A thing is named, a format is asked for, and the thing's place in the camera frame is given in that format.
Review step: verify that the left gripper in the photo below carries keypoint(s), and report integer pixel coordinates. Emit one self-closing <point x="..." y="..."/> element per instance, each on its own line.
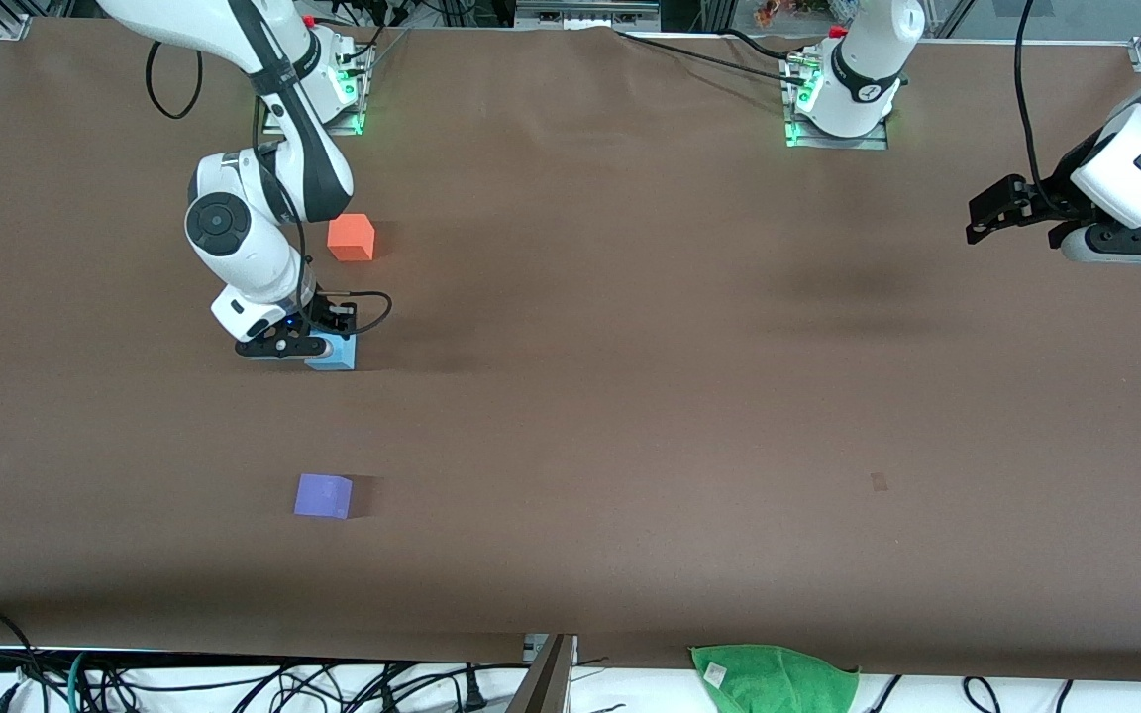
<point x="1055" y="188"/>

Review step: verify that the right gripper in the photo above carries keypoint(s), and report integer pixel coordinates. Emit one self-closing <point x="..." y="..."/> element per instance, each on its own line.
<point x="330" y="318"/>

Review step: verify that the light blue cube block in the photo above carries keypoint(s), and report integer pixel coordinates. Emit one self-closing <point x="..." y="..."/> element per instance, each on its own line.
<point x="333" y="361"/>

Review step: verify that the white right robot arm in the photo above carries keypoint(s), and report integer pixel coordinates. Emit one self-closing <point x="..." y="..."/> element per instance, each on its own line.
<point x="224" y="223"/>

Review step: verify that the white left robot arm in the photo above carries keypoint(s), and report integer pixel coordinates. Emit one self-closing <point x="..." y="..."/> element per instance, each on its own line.
<point x="868" y="50"/>

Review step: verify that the orange cube block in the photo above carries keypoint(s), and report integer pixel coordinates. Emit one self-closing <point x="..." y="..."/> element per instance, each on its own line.
<point x="348" y="238"/>

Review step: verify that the purple cube block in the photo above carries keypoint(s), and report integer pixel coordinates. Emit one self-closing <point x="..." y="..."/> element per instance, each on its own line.
<point x="321" y="495"/>

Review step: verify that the brown table cover sheet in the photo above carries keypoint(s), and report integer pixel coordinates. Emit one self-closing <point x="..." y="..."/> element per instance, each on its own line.
<point x="570" y="555"/>

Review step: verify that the grey device behind table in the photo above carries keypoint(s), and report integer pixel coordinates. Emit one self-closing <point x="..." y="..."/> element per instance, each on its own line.
<point x="580" y="15"/>

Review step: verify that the black power plug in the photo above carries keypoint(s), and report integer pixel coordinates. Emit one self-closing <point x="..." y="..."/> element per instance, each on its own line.
<point x="474" y="698"/>

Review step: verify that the green towel cloth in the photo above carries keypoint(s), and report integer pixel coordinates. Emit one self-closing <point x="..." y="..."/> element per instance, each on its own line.
<point x="778" y="683"/>

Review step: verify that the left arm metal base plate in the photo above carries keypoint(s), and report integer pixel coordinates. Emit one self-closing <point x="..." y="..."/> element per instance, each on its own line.
<point x="863" y="144"/>

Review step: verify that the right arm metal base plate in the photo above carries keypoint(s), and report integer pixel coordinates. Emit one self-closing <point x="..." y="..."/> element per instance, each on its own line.
<point x="348" y="121"/>

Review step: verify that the aluminium profile post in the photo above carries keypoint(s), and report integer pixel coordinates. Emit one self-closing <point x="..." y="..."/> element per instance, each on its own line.
<point x="549" y="683"/>

